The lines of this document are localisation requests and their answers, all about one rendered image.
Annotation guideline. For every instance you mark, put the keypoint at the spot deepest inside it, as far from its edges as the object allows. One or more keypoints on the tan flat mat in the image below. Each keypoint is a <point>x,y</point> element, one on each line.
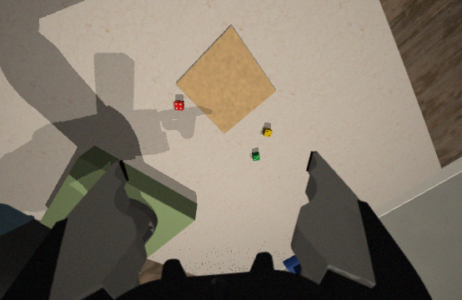
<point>226,83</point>

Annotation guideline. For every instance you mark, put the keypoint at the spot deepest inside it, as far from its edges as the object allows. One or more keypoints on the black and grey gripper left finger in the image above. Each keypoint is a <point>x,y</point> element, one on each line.
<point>95,253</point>

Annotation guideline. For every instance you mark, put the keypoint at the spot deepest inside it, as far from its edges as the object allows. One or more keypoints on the red die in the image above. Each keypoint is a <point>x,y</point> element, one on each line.
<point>178,105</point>

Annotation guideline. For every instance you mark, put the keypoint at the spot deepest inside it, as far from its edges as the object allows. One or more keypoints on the green die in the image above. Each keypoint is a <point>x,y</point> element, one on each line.
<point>255,156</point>

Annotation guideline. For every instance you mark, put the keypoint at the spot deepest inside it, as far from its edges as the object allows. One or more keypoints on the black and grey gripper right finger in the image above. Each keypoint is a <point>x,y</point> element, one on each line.
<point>343,246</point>

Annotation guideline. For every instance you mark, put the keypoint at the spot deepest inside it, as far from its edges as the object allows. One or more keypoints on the yellow die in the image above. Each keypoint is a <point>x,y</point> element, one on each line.
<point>267,132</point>

